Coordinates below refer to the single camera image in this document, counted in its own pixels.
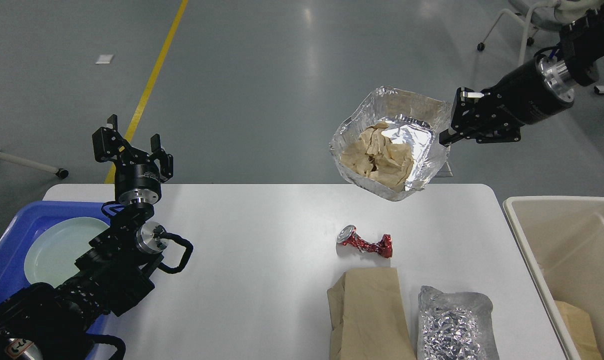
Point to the brown paper bag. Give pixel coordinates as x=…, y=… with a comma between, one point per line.
x=367, y=317

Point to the right floor plate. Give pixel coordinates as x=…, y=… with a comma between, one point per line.
x=445, y=171

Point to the crushed red can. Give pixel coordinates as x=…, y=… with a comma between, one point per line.
x=349, y=236

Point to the crumpled aluminium foil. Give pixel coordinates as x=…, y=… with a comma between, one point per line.
x=455, y=326

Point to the light green plate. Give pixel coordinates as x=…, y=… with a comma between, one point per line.
x=51, y=258

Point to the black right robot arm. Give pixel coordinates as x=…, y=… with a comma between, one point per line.
x=581, y=44

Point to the beige plastic bin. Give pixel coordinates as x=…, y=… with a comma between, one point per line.
x=561, y=239

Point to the crumpled brown paper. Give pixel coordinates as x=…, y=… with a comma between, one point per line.
x=376, y=157

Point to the white stand leg with caster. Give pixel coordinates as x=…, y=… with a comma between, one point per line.
x=61, y=173

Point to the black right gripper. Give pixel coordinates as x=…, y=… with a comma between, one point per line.
x=533, y=92

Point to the blue plastic tray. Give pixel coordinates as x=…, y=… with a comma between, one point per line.
x=31, y=221

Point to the brown paper in bin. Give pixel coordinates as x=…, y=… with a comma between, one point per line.
x=579, y=325

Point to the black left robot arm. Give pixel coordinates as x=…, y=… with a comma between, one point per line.
x=46, y=322

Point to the white office chair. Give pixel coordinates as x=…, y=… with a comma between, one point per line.
x=547, y=15

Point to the clear plastic wrapper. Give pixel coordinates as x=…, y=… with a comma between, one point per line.
x=414, y=119

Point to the white floor marker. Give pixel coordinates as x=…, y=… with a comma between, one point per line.
x=104, y=59

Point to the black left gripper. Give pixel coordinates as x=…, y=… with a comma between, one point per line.
x=140, y=183

